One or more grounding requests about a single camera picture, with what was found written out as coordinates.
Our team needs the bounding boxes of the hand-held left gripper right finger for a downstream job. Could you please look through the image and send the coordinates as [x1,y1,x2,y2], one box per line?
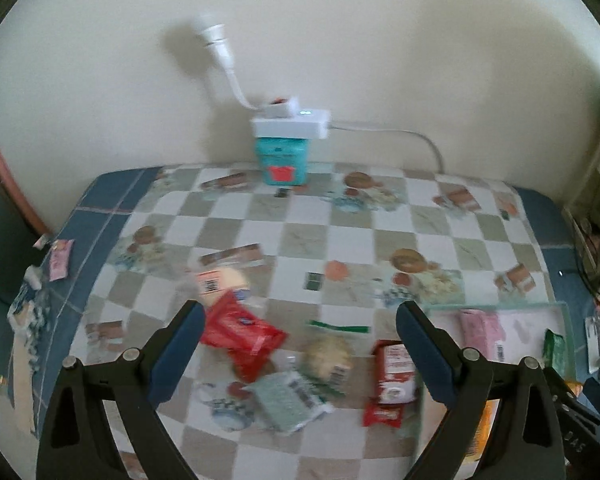
[396,300,568,480]

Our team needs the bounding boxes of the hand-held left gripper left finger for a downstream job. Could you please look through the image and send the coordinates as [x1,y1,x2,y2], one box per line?
[36,300,207,480]

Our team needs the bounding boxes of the red-white milk biscuit packet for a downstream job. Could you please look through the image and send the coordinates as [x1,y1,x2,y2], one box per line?
[362,339,421,428]

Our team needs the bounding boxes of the green snack packet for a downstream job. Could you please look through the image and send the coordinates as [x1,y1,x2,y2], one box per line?
[544,329,567,378]

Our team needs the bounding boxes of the pink speckled snack packet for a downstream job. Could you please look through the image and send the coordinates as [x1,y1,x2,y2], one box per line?
[457,309,508,362]

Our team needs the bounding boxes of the red snack packet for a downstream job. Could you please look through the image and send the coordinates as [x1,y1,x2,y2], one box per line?
[200,292,288,383]

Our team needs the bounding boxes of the shallow teal cardboard tray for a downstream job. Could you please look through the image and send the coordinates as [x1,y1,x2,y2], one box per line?
[420,301,577,466]

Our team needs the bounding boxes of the beige snack packet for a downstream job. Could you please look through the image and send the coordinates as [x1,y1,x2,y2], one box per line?
[195,266,253,307]

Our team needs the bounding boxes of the orange cake roll packet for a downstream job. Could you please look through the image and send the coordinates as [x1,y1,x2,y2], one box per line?
[467,399,497,463]

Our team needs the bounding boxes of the clear pastry packet green edge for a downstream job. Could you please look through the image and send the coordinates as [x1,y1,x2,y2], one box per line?
[300,319,371,388]

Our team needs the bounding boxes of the teal and white snack packet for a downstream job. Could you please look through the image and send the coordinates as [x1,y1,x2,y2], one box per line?
[245,367,333,433]

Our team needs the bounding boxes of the small pink sachet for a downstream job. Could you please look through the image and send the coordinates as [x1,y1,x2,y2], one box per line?
[48,239,76,281]

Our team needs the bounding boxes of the crumpled wrappers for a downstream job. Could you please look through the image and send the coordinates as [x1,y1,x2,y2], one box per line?
[7,265,48,336]

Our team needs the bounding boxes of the dark furniture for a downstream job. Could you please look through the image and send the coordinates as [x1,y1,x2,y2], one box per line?
[0,146,56,376]

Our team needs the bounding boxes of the teal toy box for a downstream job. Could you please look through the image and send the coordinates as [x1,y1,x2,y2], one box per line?
[254,135,311,188]

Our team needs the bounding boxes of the white power strip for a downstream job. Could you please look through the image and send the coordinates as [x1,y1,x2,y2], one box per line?
[250,97,331,141]

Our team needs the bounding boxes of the white power cable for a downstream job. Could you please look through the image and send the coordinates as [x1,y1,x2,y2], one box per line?
[327,122,443,173]

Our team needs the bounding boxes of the white wall plug with cord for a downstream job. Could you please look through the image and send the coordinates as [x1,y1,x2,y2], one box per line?
[192,12,261,111]

